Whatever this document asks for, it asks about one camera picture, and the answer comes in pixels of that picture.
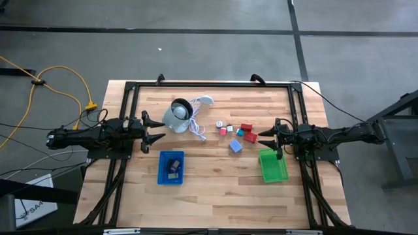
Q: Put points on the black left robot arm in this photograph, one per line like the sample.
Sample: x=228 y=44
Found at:
x=81 y=138

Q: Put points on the black aluminium table frame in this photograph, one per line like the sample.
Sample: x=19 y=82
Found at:
x=212 y=84

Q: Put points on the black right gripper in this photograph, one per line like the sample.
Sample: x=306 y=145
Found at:
x=297 y=138

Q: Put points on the teal small charger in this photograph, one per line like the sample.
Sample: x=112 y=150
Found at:
x=240 y=132

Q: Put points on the silver table bracket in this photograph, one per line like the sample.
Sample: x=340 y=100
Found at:
x=303 y=232
x=121 y=231

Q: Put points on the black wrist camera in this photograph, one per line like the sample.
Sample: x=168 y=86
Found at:
x=287 y=132
x=134 y=125

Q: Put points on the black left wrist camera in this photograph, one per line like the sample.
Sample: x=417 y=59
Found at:
x=134 y=125

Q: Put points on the blue digital timer black clip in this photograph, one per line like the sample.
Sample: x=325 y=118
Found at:
x=176 y=164

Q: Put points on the black side table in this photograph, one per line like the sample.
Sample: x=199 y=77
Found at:
x=405 y=150

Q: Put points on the pink small charger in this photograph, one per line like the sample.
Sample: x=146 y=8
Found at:
x=223 y=131

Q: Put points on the green plastic basket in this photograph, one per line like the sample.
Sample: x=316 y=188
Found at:
x=274 y=168

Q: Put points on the white printed box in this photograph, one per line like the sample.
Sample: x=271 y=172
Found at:
x=39 y=212

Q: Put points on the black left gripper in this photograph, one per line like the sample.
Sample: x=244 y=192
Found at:
x=134 y=135

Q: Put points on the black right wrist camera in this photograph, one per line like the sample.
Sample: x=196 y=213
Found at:
x=287 y=132

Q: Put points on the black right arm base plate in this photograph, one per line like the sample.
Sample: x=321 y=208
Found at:
x=321 y=156

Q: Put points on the blue-grey multiport charger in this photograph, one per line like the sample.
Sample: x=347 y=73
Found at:
x=235 y=146

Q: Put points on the red wall charger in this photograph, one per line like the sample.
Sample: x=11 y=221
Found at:
x=246 y=127
x=250 y=137

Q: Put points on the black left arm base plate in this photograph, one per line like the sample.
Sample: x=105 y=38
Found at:
x=111 y=156

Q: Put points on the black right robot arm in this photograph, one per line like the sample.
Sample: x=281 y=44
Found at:
x=346 y=135

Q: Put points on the black beam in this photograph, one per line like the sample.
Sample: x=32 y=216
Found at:
x=32 y=194

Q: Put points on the blue plastic basket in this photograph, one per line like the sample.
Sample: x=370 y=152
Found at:
x=163 y=181

